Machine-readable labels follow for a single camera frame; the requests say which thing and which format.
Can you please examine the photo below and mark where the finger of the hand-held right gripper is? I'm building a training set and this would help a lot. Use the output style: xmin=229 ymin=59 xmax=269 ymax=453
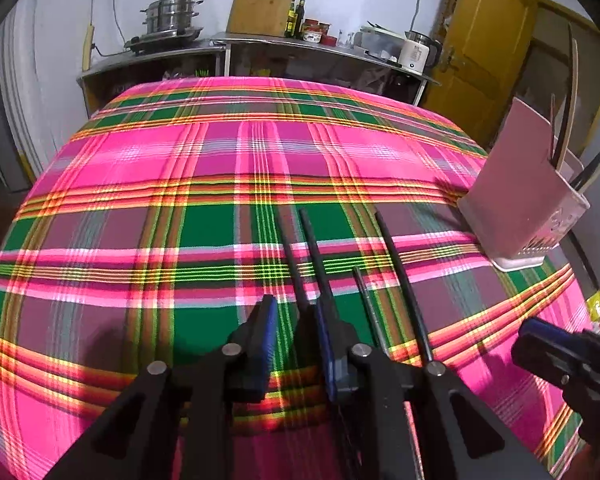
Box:
xmin=510 ymin=334 xmax=572 ymax=387
xmin=519 ymin=316 xmax=587 ymax=347

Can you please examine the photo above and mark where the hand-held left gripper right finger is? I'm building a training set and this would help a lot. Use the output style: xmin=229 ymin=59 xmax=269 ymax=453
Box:
xmin=295 ymin=297 xmax=553 ymax=480

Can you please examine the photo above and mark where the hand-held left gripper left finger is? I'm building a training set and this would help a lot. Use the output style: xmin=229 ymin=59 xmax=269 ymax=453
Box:
xmin=45 ymin=294 xmax=279 ymax=480

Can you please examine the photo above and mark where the dark grey chopstick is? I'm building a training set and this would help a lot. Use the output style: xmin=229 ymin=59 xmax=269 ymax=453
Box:
xmin=352 ymin=267 xmax=388 ymax=358

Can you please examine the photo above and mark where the pink plastic utensil holder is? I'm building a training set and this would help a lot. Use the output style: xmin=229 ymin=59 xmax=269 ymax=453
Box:
xmin=457 ymin=97 xmax=592 ymax=273

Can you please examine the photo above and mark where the beige chopstick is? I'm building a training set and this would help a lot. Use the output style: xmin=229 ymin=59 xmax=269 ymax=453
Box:
xmin=554 ymin=22 xmax=580 ymax=168

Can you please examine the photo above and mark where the pink plaid tablecloth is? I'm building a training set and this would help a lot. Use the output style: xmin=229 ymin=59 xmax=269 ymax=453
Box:
xmin=0 ymin=76 xmax=596 ymax=480

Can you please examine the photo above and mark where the wooden door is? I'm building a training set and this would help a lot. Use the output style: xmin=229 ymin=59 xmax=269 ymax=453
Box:
xmin=422 ymin=0 xmax=538 ymax=146

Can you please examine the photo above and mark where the white electric kettle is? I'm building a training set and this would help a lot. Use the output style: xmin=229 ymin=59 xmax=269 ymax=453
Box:
xmin=399 ymin=31 xmax=443 ymax=72

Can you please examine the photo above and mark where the clear plastic container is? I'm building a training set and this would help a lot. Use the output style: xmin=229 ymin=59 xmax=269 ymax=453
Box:
xmin=355 ymin=25 xmax=406 ymax=61

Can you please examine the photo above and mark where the steel gas stove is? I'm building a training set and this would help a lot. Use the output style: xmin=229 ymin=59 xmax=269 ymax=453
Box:
xmin=125 ymin=27 xmax=206 ymax=56

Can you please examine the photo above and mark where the wooden cutting board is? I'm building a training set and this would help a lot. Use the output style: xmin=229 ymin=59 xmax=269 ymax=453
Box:
xmin=227 ymin=0 xmax=298 ymax=37

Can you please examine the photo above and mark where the steel steamer pot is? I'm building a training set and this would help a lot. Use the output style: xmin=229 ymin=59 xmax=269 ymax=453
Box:
xmin=141 ymin=0 xmax=203 ymax=36

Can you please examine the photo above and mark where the wooden rolling pin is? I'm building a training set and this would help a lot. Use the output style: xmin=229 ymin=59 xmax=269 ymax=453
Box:
xmin=81 ymin=22 xmax=95 ymax=73

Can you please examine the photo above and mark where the white sliding door frame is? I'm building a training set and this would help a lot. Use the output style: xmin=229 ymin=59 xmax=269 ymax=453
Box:
xmin=0 ymin=10 xmax=46 ymax=191

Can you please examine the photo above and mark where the black stove cable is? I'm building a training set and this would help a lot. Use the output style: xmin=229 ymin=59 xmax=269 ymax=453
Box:
xmin=92 ymin=0 xmax=131 ymax=58

